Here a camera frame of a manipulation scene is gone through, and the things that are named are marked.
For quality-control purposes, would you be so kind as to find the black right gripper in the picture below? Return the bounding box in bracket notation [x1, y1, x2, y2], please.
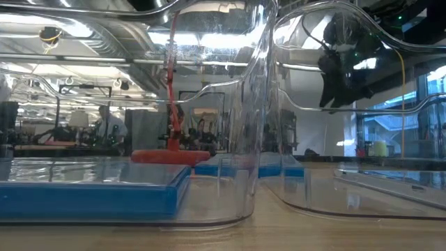
[317, 12, 384, 109]

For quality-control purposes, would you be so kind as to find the dark equipment rack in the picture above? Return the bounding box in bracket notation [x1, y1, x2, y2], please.
[264, 109, 299, 154]

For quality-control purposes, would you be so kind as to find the yellow-green container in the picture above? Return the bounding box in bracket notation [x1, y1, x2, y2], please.
[373, 140, 388, 158]

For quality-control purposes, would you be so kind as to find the black background desk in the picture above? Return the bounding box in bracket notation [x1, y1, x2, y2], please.
[294, 153, 446, 172]

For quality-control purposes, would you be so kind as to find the clear plastic bin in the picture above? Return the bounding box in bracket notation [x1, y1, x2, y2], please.
[259, 0, 446, 221]
[0, 0, 279, 231]

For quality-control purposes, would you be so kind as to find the person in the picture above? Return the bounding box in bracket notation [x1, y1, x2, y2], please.
[194, 117, 217, 147]
[95, 104, 129, 156]

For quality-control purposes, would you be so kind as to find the grey partition panel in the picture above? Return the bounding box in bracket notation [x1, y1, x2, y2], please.
[124, 109, 169, 156]

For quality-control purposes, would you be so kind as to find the white lampshade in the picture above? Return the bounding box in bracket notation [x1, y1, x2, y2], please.
[68, 109, 90, 128]

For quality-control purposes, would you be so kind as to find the wooden background workbench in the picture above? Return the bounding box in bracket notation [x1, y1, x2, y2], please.
[13, 144, 121, 158]

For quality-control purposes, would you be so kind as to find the black machine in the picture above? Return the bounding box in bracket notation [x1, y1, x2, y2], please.
[0, 100, 19, 160]

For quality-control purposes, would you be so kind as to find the yellow cable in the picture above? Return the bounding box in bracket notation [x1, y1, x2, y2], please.
[392, 45, 407, 158]

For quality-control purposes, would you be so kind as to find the ceiling fixture with yellow wires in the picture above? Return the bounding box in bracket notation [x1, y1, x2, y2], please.
[38, 26, 63, 54]

